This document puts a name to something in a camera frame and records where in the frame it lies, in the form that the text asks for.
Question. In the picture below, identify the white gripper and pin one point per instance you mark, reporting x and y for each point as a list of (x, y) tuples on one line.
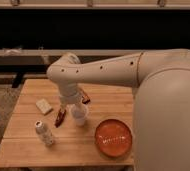
[(72, 99)]

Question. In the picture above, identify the clear plastic bottle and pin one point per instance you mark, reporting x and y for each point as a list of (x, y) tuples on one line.
[(44, 133)]

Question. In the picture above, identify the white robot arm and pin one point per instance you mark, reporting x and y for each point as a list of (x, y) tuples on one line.
[(161, 113)]

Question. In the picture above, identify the dark red snack bar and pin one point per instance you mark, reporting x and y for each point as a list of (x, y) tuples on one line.
[(85, 97)]

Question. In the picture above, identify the white plastic cup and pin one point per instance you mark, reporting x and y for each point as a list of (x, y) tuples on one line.
[(79, 114)]

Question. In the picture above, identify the wooden table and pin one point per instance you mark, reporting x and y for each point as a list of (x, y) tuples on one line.
[(74, 146)]

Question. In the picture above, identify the white shelf rail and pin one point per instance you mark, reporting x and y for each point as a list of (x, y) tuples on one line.
[(42, 56)]

